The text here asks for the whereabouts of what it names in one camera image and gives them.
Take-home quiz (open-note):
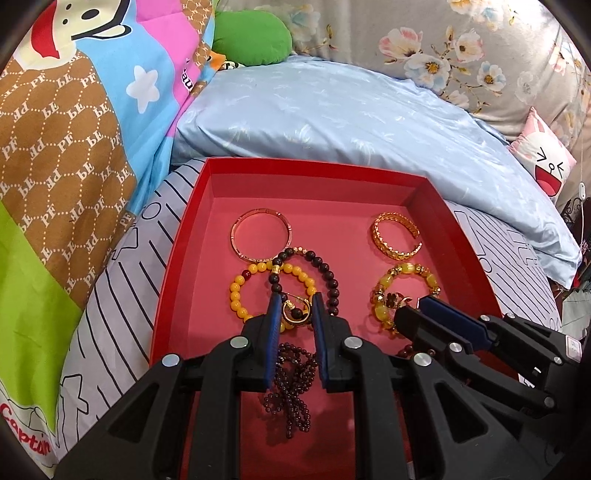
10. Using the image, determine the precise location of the grey floral quilt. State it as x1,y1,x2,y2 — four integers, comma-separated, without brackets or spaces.
215,0,590,148

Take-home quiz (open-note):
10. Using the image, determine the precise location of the gold chain bangle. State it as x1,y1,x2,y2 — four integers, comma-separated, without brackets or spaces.
370,212,423,261

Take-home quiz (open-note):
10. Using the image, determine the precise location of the thin gold red bangle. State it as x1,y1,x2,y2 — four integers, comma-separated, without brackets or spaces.
229,207,294,263

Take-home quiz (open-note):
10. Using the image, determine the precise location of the dark garnet bead strand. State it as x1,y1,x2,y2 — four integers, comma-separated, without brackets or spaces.
263,342,318,439

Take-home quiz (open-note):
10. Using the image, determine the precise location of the gold ornate ring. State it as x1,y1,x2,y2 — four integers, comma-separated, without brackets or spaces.
385,291,415,315

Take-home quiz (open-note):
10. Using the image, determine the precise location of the dark bead bracelet gold charm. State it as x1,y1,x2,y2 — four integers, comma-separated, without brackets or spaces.
267,246,341,317

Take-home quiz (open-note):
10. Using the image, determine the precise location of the grey striped bed sheet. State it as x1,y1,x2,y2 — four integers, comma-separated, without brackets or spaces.
54,160,562,459

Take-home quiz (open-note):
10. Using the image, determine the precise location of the yellow jade bead bracelet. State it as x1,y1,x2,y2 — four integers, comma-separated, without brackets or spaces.
369,261,442,340

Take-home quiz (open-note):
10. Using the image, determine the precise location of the light blue pillow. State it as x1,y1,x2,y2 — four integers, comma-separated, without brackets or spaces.
171,56,582,287

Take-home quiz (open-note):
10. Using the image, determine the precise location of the green plush toy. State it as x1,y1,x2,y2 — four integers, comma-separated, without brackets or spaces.
212,10,293,66

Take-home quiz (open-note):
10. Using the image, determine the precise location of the orange yellow bead bracelet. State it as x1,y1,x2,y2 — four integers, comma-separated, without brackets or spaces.
228,260,320,334

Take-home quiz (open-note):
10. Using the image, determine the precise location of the pink white cat cushion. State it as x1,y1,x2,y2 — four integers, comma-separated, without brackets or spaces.
508,107,576,202

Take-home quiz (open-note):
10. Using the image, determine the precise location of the red jewelry tray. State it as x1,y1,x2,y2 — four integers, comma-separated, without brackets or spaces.
148,156,509,480

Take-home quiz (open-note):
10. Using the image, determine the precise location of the colourful monkey cartoon quilt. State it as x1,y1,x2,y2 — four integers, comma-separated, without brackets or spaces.
1,1,215,476

